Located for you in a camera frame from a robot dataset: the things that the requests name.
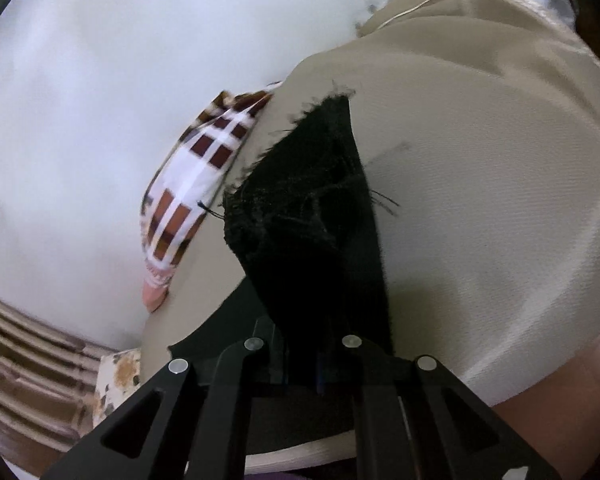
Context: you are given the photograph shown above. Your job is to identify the floral pillow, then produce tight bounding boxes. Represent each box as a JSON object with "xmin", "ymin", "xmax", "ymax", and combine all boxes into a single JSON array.
[{"xmin": 92, "ymin": 349, "xmax": 143, "ymax": 426}]

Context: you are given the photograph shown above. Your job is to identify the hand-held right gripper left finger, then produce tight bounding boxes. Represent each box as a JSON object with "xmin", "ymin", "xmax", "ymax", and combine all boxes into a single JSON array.
[{"xmin": 40, "ymin": 335, "xmax": 287, "ymax": 480}]

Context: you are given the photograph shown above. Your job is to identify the brown white plaid blanket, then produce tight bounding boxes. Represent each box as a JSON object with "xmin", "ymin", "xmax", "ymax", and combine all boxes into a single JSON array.
[{"xmin": 139, "ymin": 89, "xmax": 286, "ymax": 313}]

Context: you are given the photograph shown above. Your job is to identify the black pants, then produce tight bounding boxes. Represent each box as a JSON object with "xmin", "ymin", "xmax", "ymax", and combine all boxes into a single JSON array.
[{"xmin": 167, "ymin": 94, "xmax": 402, "ymax": 453}]

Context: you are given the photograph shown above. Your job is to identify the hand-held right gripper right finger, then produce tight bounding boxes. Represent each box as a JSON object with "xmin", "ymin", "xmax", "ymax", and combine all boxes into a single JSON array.
[{"xmin": 314, "ymin": 332, "xmax": 563, "ymax": 480}]

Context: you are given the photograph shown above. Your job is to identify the beige striped curtain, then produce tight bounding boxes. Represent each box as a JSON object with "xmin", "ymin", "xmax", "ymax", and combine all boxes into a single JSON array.
[{"xmin": 0, "ymin": 287, "xmax": 116, "ymax": 463}]

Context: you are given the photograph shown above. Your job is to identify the beige bed sheet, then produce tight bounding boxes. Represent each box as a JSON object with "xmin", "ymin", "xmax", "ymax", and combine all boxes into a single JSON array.
[{"xmin": 140, "ymin": 0, "xmax": 600, "ymax": 476}]

